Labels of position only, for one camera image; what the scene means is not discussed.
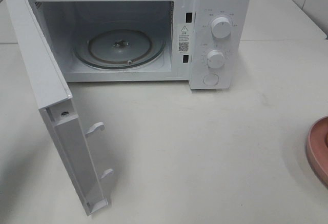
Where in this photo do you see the white round door button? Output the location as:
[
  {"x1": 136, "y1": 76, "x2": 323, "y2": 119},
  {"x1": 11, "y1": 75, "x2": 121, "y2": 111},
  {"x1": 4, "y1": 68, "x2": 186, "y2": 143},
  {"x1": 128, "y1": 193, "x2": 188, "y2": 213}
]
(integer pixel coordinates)
[{"x1": 203, "y1": 73, "x2": 219, "y2": 86}]

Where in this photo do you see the white microwave knob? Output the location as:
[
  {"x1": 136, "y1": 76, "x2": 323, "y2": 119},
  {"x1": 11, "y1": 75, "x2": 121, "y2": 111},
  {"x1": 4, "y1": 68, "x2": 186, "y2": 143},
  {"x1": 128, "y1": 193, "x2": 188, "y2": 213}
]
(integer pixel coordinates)
[
  {"x1": 207, "y1": 50, "x2": 226, "y2": 69},
  {"x1": 210, "y1": 15, "x2": 232, "y2": 39}
]

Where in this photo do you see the white microwave door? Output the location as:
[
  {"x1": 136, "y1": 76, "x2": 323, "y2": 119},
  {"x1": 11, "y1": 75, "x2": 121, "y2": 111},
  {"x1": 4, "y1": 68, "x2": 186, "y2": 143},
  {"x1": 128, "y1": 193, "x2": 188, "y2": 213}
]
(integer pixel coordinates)
[{"x1": 6, "y1": 0, "x2": 108, "y2": 215}]

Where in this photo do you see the pink round plate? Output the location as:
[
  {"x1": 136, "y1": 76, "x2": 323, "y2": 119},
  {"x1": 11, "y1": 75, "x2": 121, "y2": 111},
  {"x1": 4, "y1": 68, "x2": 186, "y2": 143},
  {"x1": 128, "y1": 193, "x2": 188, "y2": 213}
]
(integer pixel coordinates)
[{"x1": 306, "y1": 116, "x2": 327, "y2": 186}]

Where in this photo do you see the glass microwave turntable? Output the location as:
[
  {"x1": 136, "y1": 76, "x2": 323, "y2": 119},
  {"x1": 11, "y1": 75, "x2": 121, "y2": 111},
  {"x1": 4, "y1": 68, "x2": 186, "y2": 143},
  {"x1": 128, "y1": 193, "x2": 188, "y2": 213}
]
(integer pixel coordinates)
[{"x1": 74, "y1": 29, "x2": 166, "y2": 70}]

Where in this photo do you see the white warning label sticker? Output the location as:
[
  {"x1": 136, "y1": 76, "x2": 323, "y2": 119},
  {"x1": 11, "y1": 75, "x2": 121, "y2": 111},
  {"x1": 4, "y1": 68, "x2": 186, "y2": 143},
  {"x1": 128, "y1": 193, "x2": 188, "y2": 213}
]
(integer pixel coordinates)
[{"x1": 177, "y1": 24, "x2": 191, "y2": 53}]

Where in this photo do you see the white microwave oven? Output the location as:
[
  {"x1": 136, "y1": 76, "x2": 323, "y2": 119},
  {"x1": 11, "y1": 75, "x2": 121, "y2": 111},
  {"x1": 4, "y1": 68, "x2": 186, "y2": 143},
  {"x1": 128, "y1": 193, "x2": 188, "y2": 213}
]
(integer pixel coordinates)
[{"x1": 36, "y1": 0, "x2": 250, "y2": 89}]

